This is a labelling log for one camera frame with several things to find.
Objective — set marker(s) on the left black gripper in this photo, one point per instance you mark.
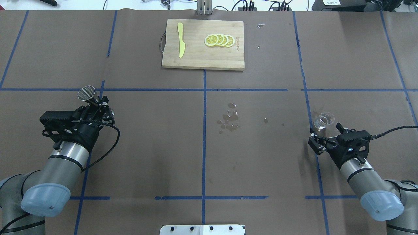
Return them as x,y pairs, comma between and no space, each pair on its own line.
85,133

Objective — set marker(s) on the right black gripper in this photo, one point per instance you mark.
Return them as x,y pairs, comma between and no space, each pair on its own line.
335,152

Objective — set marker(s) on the clear glass measuring cup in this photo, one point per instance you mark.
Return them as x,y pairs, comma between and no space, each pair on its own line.
323,120

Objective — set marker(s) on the steel double jigger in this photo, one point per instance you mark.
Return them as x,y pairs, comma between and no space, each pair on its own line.
88,91

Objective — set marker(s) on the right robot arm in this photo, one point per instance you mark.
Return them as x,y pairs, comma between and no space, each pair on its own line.
392,201

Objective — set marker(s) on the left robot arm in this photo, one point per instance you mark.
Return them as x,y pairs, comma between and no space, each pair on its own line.
28,199

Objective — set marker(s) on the yellow plastic knife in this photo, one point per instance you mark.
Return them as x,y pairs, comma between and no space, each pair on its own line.
182,45

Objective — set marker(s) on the bamboo cutting board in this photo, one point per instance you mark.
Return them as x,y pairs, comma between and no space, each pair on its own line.
199,56

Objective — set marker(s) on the lemon slice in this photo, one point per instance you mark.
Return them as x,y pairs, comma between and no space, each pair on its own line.
230,41
211,40
221,39
225,41

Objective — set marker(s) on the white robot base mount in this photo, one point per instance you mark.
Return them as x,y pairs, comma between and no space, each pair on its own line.
220,229

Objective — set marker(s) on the aluminium frame post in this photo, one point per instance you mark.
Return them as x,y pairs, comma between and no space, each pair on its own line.
204,7

